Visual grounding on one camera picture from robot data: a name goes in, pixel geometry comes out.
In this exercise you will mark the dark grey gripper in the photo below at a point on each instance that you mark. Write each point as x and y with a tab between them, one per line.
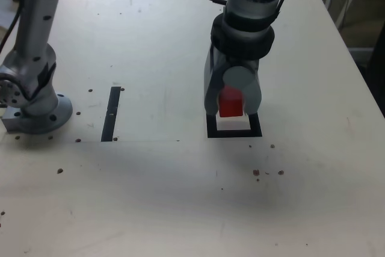
240	62

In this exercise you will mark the red cube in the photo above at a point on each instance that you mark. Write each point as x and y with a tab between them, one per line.
230	106

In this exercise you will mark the black tape square outline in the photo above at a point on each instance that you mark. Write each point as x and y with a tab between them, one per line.
234	134

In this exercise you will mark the black tape strip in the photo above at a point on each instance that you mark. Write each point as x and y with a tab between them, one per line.
110	115

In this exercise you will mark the dark furniture piece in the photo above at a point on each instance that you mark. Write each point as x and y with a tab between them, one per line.
379	61

